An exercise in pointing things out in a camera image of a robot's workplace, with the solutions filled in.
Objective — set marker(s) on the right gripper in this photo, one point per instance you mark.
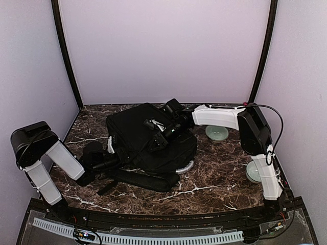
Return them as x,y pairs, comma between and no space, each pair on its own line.
160,139

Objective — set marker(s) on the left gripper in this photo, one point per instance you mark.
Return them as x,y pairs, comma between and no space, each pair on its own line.
122,154

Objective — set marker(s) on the black student backpack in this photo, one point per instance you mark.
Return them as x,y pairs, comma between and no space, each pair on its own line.
148,144

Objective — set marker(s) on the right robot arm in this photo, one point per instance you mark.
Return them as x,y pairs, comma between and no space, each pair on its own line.
254,130

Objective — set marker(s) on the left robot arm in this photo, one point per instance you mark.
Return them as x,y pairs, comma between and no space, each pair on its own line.
32,143

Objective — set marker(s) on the far celadon bowl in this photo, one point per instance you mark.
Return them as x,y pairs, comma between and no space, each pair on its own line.
216,134

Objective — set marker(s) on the celadon bowl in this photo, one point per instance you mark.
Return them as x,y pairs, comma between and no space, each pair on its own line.
252,173
216,134

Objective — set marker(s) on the small circuit board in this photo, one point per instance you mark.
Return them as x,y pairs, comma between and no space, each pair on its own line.
83,235

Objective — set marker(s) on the near celadon bowl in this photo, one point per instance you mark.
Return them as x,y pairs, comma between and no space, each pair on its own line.
252,173

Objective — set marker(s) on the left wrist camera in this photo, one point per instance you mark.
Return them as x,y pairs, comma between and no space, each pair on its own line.
110,148

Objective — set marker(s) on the white slotted cable duct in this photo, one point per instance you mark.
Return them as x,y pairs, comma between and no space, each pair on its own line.
144,236

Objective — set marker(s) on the left black frame post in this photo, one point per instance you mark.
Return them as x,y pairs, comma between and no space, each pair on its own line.
64,53

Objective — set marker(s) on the black frame post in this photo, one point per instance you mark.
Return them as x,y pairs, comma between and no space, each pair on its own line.
64,53
265,50

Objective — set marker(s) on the right black frame post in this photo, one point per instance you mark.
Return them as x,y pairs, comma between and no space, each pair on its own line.
265,50

